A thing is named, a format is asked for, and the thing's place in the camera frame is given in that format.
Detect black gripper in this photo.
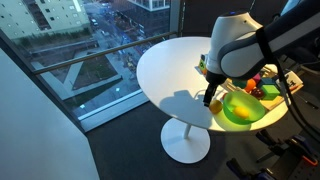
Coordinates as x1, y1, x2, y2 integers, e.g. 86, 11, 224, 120
203, 70, 229, 108

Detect yellow round fruit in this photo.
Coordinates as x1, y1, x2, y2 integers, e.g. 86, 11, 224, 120
208, 99, 224, 115

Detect dark green toy fruit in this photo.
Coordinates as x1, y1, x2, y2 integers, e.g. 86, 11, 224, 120
232, 79, 248, 90

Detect orange fruit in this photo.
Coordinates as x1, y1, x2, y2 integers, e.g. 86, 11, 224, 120
244, 78, 257, 94

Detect translucent green plastic bowl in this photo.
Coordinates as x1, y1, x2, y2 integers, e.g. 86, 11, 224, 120
222, 90, 267, 126

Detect orange toy block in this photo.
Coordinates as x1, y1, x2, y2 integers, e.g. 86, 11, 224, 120
198, 54, 210, 75

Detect yellow lemon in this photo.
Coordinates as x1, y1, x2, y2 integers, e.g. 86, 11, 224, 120
232, 105, 251, 120

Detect dark purple plum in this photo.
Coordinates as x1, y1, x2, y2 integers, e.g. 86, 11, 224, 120
250, 87, 266, 100

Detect blue toy cube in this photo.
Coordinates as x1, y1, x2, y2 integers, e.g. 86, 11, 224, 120
258, 77, 276, 87

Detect green toy cube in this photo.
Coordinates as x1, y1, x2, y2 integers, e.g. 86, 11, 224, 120
260, 84, 281, 100

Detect black and white toy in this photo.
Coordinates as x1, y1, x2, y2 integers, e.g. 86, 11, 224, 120
283, 70, 304, 90

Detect metal window railing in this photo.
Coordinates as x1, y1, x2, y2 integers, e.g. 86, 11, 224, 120
32, 30, 179, 75

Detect beige building outside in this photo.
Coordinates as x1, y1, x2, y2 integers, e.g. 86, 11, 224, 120
0, 0, 92, 42

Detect white table pedestal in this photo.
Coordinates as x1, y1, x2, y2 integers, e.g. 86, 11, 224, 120
160, 117, 212, 165

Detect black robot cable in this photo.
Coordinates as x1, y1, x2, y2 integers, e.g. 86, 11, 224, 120
254, 26, 320, 143

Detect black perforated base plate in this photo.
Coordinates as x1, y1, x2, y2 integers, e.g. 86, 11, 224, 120
266, 154, 320, 180

